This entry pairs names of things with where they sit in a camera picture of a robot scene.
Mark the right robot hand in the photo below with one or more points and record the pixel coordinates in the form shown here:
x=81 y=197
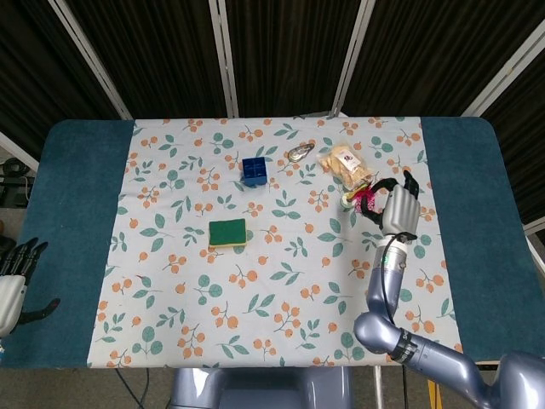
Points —
x=402 y=211

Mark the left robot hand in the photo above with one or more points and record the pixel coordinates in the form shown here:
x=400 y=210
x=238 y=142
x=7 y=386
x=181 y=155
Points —
x=10 y=298

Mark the pink and yellow feather shuttlecock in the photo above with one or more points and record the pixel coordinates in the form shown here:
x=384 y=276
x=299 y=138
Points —
x=349 y=199

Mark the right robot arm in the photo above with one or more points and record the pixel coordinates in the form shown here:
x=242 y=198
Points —
x=385 y=281

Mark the pink patterned packet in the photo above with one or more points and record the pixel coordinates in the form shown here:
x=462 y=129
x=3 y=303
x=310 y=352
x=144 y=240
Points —
x=376 y=204

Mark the floral print tablecloth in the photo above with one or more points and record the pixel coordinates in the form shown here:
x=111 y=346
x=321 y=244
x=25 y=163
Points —
x=272 y=307

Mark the clear bag of snacks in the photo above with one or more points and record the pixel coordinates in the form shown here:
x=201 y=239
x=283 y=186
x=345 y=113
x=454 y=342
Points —
x=345 y=166

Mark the dark blue table cover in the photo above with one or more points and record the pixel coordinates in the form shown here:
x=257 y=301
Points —
x=72 y=204

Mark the silver metal clip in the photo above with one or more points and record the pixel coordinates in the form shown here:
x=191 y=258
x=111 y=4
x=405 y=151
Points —
x=300 y=152

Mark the blue cube box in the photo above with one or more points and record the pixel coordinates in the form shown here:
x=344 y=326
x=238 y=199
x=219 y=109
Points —
x=254 y=170

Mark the green and yellow sponge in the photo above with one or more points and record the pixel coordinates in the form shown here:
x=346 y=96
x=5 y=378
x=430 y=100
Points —
x=227 y=233

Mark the white table leg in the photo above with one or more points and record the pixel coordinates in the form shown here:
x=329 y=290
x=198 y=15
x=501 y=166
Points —
x=377 y=387

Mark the yellow floor strip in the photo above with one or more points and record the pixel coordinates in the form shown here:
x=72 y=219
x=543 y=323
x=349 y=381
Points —
x=432 y=394

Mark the grey-blue robot torso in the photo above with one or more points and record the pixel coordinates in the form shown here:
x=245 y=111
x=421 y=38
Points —
x=259 y=389

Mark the black folding screen white frame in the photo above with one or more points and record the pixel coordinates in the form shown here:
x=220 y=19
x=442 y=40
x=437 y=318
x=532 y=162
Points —
x=162 y=55

